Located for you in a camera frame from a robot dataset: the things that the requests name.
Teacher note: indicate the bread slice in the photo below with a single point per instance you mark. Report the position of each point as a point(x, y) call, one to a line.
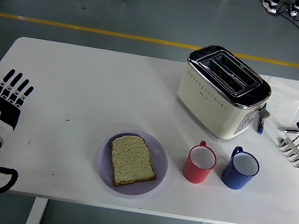
point(132, 161)

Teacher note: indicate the person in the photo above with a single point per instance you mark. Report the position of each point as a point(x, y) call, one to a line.
point(269, 4)

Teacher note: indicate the purple plate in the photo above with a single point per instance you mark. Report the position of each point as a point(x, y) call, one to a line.
point(159, 158)

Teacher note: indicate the white table leg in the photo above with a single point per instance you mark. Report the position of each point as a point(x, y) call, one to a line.
point(35, 213)

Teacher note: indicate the red enamel mug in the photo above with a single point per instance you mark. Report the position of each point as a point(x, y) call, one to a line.
point(195, 175)

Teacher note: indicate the slotted metal toast rack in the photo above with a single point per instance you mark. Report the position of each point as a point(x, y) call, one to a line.
point(292, 153)

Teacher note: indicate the silver black pen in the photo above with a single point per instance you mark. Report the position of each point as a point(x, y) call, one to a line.
point(290, 130)

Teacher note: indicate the cream toaster with chrome top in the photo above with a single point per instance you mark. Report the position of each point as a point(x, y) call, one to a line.
point(209, 109)

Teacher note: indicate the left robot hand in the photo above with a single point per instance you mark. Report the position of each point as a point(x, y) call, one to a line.
point(3, 112)

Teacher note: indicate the blue enamel mug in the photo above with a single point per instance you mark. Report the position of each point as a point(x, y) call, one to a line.
point(233, 181)

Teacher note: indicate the yellow floor tape line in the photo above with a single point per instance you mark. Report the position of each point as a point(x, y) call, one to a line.
point(94, 30)

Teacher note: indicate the blue marker pen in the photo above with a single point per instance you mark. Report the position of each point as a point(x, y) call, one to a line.
point(260, 126)

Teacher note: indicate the white paper sheet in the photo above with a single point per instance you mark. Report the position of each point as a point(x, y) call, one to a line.
point(283, 101)

